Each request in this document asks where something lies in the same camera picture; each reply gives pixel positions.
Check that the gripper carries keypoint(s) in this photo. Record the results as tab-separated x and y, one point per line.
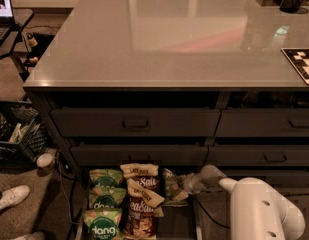
195	184

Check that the green jalapeno chip bag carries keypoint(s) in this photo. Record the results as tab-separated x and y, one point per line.
171	187

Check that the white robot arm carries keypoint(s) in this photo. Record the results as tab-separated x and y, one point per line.
257	210

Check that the open bottom left drawer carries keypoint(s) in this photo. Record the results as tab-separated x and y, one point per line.
174	222

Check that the brown sea salt bag back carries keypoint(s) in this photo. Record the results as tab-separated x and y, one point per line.
146	175

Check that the brown sea salt bag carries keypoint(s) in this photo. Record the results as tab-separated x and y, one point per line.
140	222
146	175

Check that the brown sea salt bag front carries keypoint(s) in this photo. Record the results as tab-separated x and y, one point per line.
140	222

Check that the green dang bag middle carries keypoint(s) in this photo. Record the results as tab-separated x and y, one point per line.
106	197

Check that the green dang bag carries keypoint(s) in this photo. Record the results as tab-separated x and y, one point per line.
106	177
106	197
103	223

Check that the green dang bag back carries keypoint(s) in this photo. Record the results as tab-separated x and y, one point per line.
106	177

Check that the green dang bag front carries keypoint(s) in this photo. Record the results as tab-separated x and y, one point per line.
103	223

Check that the top left drawer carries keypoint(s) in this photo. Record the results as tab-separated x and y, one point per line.
135	122

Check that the top right drawer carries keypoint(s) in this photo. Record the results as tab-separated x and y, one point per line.
267	122

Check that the middle right drawer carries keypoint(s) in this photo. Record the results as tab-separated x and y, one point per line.
259	155

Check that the middle left drawer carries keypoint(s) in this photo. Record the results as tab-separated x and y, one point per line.
164	155

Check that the dark grey drawer cabinet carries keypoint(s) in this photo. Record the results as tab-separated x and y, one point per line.
211	54

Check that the white paper cup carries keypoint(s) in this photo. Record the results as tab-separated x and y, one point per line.
46	162

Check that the black plastic milk crate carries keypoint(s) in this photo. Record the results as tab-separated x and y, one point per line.
23	136

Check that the black white fiducial marker board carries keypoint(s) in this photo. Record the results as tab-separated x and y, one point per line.
299	59

